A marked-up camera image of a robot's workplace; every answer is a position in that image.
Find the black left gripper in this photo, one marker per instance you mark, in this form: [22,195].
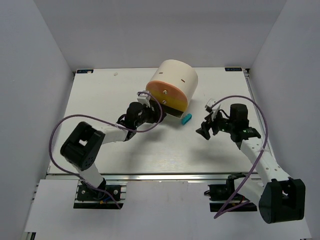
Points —
[155,113]

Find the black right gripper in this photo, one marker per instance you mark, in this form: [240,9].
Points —
[211,126]

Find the long teal lego brick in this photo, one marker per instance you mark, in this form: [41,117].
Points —
[186,118]

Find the yellow drawer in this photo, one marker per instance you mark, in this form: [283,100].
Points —
[177,101]

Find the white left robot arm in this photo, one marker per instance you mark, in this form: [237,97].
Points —
[82,146]

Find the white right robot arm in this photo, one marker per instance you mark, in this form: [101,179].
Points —
[280,198]

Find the cream cylindrical drawer container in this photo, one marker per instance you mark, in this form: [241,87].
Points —
[179,74]

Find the right blue corner label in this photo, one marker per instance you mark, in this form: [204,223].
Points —
[233,69]

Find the blue corner label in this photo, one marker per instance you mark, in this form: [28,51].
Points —
[84,71]
[233,69]

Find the left blue corner label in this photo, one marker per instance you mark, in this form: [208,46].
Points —
[84,71]

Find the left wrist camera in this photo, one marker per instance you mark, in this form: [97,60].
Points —
[143,97]

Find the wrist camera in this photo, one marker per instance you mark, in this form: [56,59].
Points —
[212,107]
[143,97]

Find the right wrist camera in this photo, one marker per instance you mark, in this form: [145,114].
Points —
[212,107]

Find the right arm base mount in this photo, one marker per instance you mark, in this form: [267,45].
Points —
[219,193]

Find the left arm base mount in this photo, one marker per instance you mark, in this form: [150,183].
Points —
[87,198]

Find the aluminium front rail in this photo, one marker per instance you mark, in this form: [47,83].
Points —
[155,177]

